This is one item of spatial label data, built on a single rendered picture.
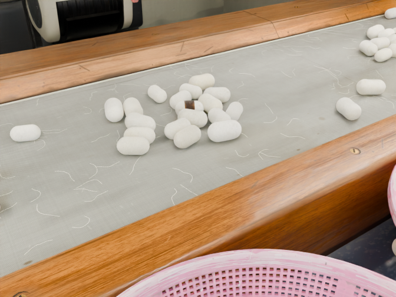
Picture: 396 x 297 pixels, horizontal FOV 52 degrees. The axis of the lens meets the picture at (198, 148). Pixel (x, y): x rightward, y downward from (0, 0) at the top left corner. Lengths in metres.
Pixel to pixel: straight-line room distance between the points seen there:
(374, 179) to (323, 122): 0.12
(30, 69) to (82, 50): 0.09
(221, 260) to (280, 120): 0.25
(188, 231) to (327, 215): 0.13
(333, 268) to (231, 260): 0.07
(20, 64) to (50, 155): 0.20
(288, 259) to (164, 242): 0.09
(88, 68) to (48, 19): 0.44
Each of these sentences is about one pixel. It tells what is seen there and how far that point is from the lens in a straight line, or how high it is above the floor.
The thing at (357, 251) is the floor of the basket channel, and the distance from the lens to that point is 0.44.
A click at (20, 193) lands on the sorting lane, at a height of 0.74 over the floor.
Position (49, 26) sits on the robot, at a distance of 1.03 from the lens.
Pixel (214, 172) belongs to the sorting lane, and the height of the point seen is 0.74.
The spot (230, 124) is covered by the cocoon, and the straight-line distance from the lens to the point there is 0.44.
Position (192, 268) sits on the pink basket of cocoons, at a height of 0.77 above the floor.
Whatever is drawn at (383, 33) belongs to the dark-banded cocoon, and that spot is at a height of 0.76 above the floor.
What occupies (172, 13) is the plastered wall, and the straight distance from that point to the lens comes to 2.89.
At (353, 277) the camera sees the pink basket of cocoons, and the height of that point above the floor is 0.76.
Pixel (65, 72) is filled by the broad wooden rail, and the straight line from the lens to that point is 0.59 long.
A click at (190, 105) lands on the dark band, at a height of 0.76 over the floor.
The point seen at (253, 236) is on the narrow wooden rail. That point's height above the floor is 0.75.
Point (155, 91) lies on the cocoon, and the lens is 0.52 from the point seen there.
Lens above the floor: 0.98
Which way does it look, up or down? 34 degrees down
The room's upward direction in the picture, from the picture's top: straight up
